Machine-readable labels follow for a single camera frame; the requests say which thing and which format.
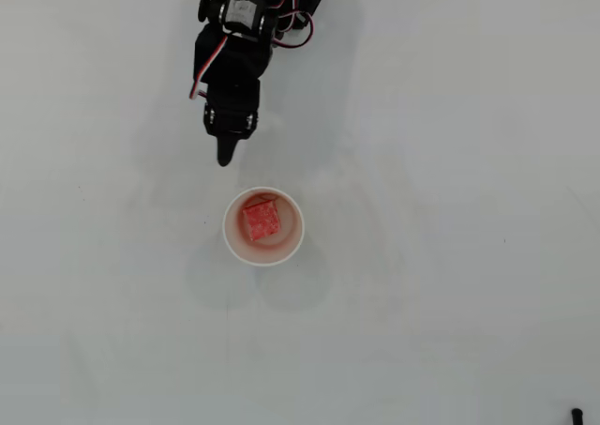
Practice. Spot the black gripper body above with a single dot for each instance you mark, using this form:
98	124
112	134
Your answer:
230	117

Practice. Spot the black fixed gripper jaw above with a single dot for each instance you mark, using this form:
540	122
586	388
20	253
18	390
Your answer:
226	150

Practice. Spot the red foam cube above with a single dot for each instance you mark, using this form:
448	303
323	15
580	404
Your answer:
261	221

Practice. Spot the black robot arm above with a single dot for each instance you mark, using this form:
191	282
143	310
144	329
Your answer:
234	59

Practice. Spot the tan paper cup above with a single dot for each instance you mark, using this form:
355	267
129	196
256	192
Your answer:
262	255

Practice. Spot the black cylindrical object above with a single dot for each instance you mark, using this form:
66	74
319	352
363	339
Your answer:
577	416

